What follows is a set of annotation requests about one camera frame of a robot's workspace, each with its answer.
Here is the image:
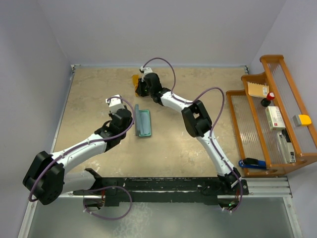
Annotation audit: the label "red black bottle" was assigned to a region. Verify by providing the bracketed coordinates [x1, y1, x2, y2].
[261, 92, 275, 107]

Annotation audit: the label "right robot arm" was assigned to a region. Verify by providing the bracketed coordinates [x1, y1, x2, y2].
[132, 73, 243, 194]

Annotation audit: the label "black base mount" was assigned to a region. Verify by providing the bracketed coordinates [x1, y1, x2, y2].
[73, 169, 249, 207]

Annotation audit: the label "white red box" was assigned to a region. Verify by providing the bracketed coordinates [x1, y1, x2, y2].
[265, 106, 286, 131]

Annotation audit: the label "blue black tool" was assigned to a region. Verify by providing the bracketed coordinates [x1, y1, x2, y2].
[238, 158, 266, 170]

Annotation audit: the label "white black stapler device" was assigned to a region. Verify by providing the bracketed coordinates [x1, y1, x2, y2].
[277, 129, 296, 163]

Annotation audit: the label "aluminium frame rail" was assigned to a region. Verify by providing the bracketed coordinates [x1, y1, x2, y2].
[58, 174, 291, 197]

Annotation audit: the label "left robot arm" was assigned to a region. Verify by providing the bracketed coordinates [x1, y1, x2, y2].
[22, 108, 134, 205]

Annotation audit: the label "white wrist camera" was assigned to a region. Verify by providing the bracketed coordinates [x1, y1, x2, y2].
[139, 66, 153, 79]
[106, 94, 126, 114]

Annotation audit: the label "orange sunglasses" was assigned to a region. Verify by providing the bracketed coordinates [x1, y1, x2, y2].
[132, 74, 139, 97]

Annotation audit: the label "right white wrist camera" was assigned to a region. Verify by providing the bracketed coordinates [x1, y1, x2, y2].
[139, 66, 153, 79]

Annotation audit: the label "brown cardboard envelope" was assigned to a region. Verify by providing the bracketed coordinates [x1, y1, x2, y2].
[247, 82, 269, 98]

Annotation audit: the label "blue-grey glasses case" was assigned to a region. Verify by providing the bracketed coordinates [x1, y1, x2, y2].
[134, 104, 152, 137]

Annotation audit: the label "wooden tiered rack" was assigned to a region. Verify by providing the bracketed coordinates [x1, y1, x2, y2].
[226, 55, 317, 177]

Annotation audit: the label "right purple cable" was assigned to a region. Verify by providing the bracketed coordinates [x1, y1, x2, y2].
[141, 57, 243, 214]

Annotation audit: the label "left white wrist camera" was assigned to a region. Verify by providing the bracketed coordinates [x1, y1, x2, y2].
[106, 94, 126, 114]

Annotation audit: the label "yellow grey sponge block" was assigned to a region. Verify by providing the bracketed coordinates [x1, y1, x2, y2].
[293, 115, 312, 126]

